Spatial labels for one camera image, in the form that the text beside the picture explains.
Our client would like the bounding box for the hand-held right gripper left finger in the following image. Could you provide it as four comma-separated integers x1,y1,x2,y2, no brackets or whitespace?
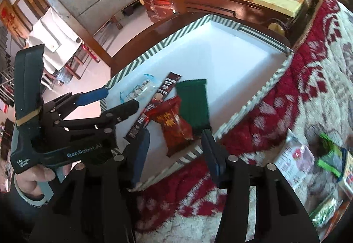
29,129,151,243

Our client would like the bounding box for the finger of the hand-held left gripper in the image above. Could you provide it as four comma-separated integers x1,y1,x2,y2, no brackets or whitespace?
45,87,110,122
58,99,140,133

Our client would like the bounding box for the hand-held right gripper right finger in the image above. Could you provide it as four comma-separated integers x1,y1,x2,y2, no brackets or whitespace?
201,129,320,243

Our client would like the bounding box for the dark brown coffee stick packet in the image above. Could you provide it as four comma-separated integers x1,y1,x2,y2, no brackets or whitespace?
124,71,183,139

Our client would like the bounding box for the plain green snack packet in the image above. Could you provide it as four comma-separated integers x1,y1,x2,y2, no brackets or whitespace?
176,79,213,136

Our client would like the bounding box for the green striped white box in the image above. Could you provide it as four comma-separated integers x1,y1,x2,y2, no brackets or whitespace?
100,14,295,191

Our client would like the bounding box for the green white biscuit packet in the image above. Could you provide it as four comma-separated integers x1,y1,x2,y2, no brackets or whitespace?
309,196,345,230

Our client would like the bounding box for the person's left hand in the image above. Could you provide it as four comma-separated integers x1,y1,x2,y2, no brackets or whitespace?
14,164,73,198

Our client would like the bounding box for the clear blue-edged snack packet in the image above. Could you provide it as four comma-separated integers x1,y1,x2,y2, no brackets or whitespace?
120,73,163,103

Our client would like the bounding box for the clear water bottle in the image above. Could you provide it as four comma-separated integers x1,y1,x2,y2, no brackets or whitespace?
56,65,75,85

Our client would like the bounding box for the red snack packet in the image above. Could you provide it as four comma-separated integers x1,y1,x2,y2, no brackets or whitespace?
145,95,193,157

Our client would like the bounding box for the white cloth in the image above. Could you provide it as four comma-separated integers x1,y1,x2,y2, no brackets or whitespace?
28,7,83,73

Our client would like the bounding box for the pink white snack packet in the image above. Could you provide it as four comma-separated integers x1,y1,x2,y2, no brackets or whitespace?
273,129,315,191

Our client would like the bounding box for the dark green snack packet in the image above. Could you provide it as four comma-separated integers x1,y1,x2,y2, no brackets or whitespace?
316,133,346,177

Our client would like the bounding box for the red floral printed blanket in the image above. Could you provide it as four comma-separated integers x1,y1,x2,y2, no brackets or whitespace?
135,0,353,243

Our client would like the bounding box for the blue red cracker packet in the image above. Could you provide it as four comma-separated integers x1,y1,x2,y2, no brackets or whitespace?
338,146,353,199

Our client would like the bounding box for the round amber glass ball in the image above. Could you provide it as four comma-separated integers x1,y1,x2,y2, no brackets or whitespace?
269,22,286,35

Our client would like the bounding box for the pale yellow pad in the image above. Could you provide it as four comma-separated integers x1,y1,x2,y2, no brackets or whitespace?
254,0,304,16

